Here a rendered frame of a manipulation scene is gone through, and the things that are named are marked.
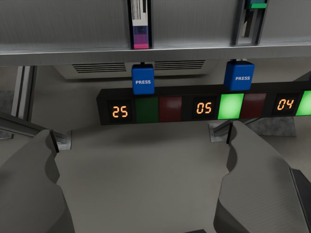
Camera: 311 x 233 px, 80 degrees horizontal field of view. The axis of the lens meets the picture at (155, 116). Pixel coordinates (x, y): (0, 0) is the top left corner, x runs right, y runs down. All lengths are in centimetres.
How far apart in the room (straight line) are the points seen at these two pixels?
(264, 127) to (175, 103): 85
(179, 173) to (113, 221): 35
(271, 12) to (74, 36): 20
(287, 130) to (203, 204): 54
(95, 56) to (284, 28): 20
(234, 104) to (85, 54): 19
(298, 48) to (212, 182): 77
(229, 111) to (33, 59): 23
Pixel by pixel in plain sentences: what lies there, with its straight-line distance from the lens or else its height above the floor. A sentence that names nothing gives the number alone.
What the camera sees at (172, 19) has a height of 74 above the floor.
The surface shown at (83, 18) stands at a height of 74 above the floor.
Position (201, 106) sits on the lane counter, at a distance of 25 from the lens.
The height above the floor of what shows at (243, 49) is 73.
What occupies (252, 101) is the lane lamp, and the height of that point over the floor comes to 66.
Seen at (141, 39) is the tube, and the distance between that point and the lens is 19.
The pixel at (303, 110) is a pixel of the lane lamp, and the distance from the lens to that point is 33.
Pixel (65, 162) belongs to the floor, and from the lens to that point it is 97.
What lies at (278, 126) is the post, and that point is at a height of 1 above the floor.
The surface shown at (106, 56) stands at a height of 73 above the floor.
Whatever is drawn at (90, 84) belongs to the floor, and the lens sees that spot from 103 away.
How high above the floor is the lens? 89
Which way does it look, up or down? 75 degrees down
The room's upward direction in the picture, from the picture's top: 6 degrees clockwise
